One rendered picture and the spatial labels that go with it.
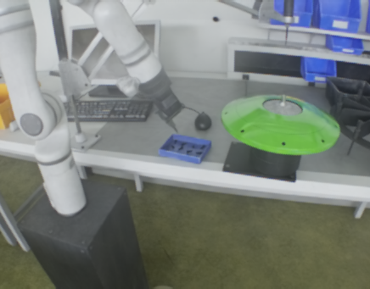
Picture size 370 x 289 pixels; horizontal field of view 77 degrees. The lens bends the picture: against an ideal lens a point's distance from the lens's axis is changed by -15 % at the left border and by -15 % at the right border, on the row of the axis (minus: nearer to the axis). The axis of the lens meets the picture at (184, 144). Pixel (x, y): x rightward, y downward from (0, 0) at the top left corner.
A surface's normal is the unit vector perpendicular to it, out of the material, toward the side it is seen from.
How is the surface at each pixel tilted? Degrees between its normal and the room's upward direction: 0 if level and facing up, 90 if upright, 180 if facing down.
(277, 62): 90
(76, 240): 0
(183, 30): 90
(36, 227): 0
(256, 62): 90
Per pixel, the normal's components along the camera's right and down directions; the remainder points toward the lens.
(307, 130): 0.06, -0.62
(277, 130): -0.17, -0.63
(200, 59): -0.25, 0.51
